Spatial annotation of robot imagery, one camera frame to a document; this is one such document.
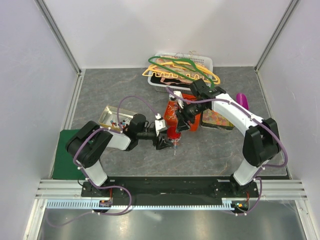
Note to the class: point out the gold tin of gummies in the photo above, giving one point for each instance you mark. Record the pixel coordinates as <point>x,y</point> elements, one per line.
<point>213,120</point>

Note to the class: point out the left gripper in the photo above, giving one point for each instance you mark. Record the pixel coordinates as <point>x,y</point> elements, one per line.
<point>163,143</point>

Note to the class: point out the purple plastic scoop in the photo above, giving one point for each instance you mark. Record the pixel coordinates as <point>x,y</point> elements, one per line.
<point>242,100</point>

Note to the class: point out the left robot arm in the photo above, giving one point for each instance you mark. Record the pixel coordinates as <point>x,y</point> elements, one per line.
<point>88,145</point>

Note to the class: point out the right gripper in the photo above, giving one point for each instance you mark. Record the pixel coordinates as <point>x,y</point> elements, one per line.
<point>183,117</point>

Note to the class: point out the black garment in basket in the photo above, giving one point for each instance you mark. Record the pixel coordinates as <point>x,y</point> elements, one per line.
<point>169,82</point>

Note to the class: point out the grey cable duct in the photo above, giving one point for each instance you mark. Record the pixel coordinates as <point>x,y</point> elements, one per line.
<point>105,204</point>

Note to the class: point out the floral pink cloth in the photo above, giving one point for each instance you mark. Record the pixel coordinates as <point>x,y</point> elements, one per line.
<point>173,68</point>

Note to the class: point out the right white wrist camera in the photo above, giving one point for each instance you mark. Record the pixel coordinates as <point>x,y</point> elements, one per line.
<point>177,96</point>

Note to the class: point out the white plastic basket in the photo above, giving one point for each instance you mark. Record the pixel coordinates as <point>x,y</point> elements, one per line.
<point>189,57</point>

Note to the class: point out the gold tin of candies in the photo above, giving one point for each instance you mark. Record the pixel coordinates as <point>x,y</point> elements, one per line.
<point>114,119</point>

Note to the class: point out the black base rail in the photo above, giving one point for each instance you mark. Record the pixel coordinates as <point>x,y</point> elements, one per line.
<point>160,187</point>

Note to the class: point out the yellow clothes hanger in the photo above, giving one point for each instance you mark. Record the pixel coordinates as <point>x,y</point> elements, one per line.
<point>192,71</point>

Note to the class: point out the orange clothes hanger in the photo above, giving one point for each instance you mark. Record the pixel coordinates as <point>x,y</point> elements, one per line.
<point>214,79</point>

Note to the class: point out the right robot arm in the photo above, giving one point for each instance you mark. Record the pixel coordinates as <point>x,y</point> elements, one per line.
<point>261,136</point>

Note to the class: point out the green clothes hanger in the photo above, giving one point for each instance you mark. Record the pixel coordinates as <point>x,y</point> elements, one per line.
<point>185,71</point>

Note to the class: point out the red jar lid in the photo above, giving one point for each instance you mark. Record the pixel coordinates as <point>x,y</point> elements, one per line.
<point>172,134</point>

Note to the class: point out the orange tray of lollipops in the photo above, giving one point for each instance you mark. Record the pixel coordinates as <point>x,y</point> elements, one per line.
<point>170,112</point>

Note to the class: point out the green cloth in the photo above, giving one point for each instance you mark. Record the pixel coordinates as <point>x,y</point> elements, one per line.
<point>64,168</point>

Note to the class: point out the clear glass jar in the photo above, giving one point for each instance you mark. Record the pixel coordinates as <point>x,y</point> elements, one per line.
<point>175,144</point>

